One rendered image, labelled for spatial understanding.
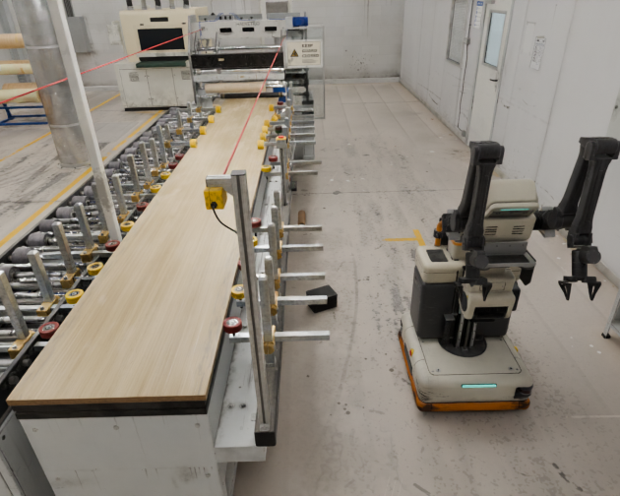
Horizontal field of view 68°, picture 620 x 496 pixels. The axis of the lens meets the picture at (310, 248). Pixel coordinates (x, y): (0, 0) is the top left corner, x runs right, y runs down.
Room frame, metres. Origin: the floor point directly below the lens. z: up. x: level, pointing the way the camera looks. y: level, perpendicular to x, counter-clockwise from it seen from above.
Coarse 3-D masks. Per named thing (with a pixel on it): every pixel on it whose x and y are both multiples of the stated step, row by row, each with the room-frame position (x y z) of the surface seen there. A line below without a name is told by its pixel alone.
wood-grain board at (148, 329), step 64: (256, 128) 4.80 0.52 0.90; (192, 192) 3.07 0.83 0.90; (128, 256) 2.17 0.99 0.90; (192, 256) 2.15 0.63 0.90; (64, 320) 1.62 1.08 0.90; (128, 320) 1.61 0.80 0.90; (192, 320) 1.60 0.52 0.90; (64, 384) 1.24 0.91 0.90; (128, 384) 1.23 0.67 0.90; (192, 384) 1.22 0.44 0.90
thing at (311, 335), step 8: (232, 336) 1.56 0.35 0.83; (240, 336) 1.56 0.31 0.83; (248, 336) 1.56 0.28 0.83; (280, 336) 1.55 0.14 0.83; (288, 336) 1.55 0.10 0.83; (296, 336) 1.55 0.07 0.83; (304, 336) 1.55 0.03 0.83; (312, 336) 1.55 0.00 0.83; (320, 336) 1.55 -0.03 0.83; (328, 336) 1.55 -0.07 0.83
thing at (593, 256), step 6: (570, 234) 1.65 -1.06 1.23; (570, 240) 1.64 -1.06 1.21; (570, 246) 1.63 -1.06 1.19; (576, 246) 1.61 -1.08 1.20; (582, 246) 1.59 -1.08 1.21; (588, 246) 1.56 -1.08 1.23; (594, 246) 1.55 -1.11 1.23; (582, 252) 1.57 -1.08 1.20; (588, 252) 1.54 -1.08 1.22; (594, 252) 1.54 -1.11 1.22; (582, 258) 1.55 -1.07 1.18; (588, 258) 1.53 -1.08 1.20; (594, 258) 1.53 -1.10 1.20; (600, 258) 1.53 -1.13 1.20
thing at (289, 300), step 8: (288, 296) 1.83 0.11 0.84; (296, 296) 1.83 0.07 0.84; (304, 296) 1.83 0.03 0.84; (312, 296) 1.82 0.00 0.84; (320, 296) 1.82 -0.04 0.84; (240, 304) 1.80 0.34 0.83; (280, 304) 1.80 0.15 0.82; (288, 304) 1.80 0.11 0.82; (296, 304) 1.80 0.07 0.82; (304, 304) 1.80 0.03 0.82
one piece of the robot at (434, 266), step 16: (416, 256) 2.32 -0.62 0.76; (432, 256) 2.23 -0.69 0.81; (448, 256) 2.22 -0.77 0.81; (416, 272) 2.29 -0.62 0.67; (432, 272) 2.12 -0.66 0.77; (448, 272) 2.12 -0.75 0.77; (464, 272) 2.11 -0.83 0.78; (416, 288) 2.24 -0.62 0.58; (432, 288) 2.12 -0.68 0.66; (448, 288) 2.12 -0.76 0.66; (416, 304) 2.21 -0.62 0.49; (432, 304) 2.12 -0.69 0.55; (448, 304) 2.12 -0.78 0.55; (416, 320) 2.17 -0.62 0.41; (432, 320) 2.12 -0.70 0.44; (448, 320) 2.05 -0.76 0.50; (464, 320) 2.08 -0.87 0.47; (496, 320) 2.12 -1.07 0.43; (432, 336) 2.12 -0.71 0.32; (448, 336) 2.05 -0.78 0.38; (464, 336) 2.08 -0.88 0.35; (480, 336) 2.10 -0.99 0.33; (496, 336) 2.15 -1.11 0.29
